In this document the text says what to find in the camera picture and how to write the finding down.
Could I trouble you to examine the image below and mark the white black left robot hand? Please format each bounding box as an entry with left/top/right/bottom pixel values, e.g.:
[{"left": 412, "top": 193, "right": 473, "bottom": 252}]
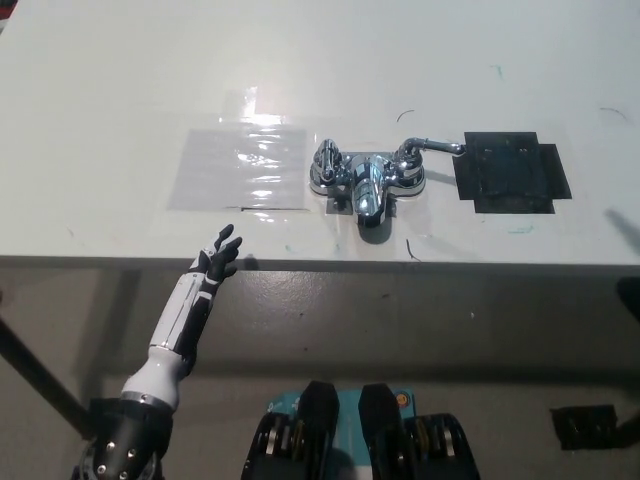
[{"left": 121, "top": 223, "right": 244, "bottom": 409}]

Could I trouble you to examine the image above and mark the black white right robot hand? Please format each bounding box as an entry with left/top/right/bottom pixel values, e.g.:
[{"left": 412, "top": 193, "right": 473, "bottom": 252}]
[{"left": 603, "top": 208, "right": 640, "bottom": 254}]

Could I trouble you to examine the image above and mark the chrome two-handle faucet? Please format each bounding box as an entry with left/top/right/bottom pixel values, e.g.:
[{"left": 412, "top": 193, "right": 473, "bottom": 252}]
[{"left": 308, "top": 137, "right": 467, "bottom": 231}]

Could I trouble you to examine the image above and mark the black teal robot torso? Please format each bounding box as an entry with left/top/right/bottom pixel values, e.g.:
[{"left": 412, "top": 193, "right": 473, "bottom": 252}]
[{"left": 242, "top": 379, "right": 481, "bottom": 480}]

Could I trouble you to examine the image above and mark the black tape square patch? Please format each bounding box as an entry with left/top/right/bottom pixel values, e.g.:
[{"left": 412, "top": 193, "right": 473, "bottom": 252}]
[{"left": 452, "top": 131, "right": 572, "bottom": 216}]

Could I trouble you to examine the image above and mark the black table leg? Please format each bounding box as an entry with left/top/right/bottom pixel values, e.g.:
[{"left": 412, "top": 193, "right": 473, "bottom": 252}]
[{"left": 0, "top": 317, "right": 94, "bottom": 439}]

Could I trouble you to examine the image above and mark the clear plastic covered sheet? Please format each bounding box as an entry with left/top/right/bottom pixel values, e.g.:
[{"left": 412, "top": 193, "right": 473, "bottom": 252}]
[{"left": 167, "top": 128, "right": 309, "bottom": 211}]

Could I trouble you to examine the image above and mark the red background object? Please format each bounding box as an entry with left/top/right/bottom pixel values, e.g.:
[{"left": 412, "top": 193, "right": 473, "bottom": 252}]
[{"left": 0, "top": 0, "right": 21, "bottom": 39}]

